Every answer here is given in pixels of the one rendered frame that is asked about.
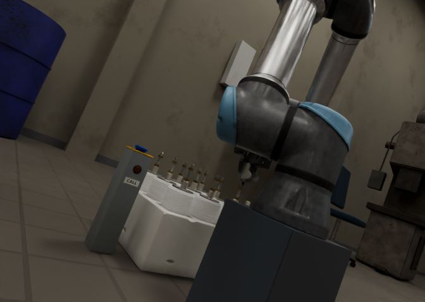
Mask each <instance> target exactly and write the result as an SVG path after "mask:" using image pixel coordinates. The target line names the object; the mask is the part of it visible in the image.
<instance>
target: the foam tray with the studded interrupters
mask: <svg viewBox="0 0 425 302"><path fill-rule="evenodd" d="M146 194H147V193H146V192H143V191H140V190H139V193H138V195H137V197H136V199H135V202H134V204H133V207H132V209H131V211H130V213H129V216H128V218H127V220H126V222H125V225H124V227H123V230H122V232H121V234H120V237H119V239H118V242H119V244H120V245H121V246H122V247H123V249H124V250H125V251H126V252H127V254H128V255H129V257H130V258H131V259H132V260H133V262H134V263H135V264H136V266H137V267H138V268H139V269H140V270H141V271H144V272H153V273H158V274H166V275H173V276H178V277H187V278H191V279H194V278H195V276H196V273H197V271H198V269H199V266H200V263H201V261H202V258H203V256H204V254H205V251H206V248H207V246H208V244H209V241H210V238H211V236H212V234H213V231H214V228H215V226H216V222H215V223H214V224H210V223H207V222H203V221H201V220H197V219H196V218H194V217H192V216H191V215H190V214H188V216H187V217H186V216H183V215H179V214H176V213H172V212H169V211H167V210H166V209H165V208H163V207H162V206H160V204H161V202H157V201H155V200H152V199H151V198H149V197H148V196H147V195H146Z"/></svg>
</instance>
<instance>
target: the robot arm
mask: <svg viewBox="0 0 425 302"><path fill-rule="evenodd" d="M276 2H277V3H278V4H279V9H280V14H279V16H278V18H277V20H276V23H275V24H274V27H273V29H272V31H271V33H270V34H269V37H268V39H267V41H266V43H265V45H264V47H263V50H262V52H261V54H260V56H259V58H258V60H257V62H256V65H255V66H254V69H253V70H252V72H251V75H249V76H245V77H243V78H242V79H241V80H240V81H239V83H238V85H237V87H236V86H235V85H233V86H231V85H229V86H227V88H226V90H225V92H224V94H223V97H222V99H221V103H220V107H219V112H218V118H217V123H216V133H217V136H218V138H219V139H220V140H222V141H224V142H226V143H229V144H231V145H233V146H234V153H236V154H238V155H242V156H241V158H240V161H239V164H238V185H239V187H241V185H243V187H242V188H244V187H245V186H246V185H247V184H248V183H249V182H257V181H258V179H259V177H258V176H257V174H256V172H257V169H258V167H260V168H263V169H269V168H270V165H271V163H272V160H273V161H275V162H277V165H276V167H275V170H274V173H273V175H272V176H271V178H270V179H269V181H268V182H267V183H266V184H265V186H264V188H263V189H262V190H261V192H260V193H259V195H258V196H255V198H254V199H253V202H252V205H251V206H250V208H251V209H253V210H255V211H256V212H259V213H260V214H262V215H265V216H267V217H269V218H271V219H274V220H276V221H278V222H280V223H282V224H285V225H287V226H290V227H292V228H294V229H297V230H299V231H302V232H304V233H307V234H310V235H311V236H314V237H317V238H320V239H323V240H327V237H328V234H329V231H330V207H331V196H332V193H333V190H334V188H335V185H336V182H337V179H338V177H339V174H340V171H341V169H342V165H343V163H344V160H345V157H346V155H347V153H348V152H349V150H350V142H351V140H352V136H353V132H354V131H353V127H352V125H351V124H350V123H349V122H348V121H347V119H346V118H345V117H343V116H342V115H341V114H339V113H338V112H336V111H334V110H332V109H330V108H329V107H328V106H329V103H330V101H331V99H332V97H333V95H334V93H335V91H336V89H337V87H338V85H339V83H340V81H341V79H342V76H343V74H344V72H345V70H346V69H347V66H348V64H349V62H350V60H351V58H352V56H353V55H354V52H355V50H356V48H357V46H358V44H359V42H360V40H363V39H365V38H366V37H367V35H368V33H369V31H370V29H371V26H372V24H373V20H374V12H375V0H276ZM322 18H328V19H332V20H333V22H332V24H331V30H332V31H333V33H332V34H331V37H330V40H329V42H328V45H327V47H326V50H325V52H324V54H323V57H322V59H321V62H320V64H319V67H318V69H317V71H316V74H315V76H314V79H313V81H312V84H311V87H310V89H309V91H308V93H307V96H306V98H305V101H304V102H300V101H297V100H294V99H291V98H290V96H289V94H288V92H287V88H288V85H289V83H290V80H291V78H292V76H293V73H294V71H295V68H296V66H297V63H298V61H299V59H300V56H301V53H302V51H303V49H304V46H305V43H306V42H307V39H308V37H309V34H310V32H311V30H312V27H313V25H315V24H317V23H318V22H319V21H320V20H321V19H322ZM248 162H250V163H248ZM250 165H251V166H250Z"/></svg>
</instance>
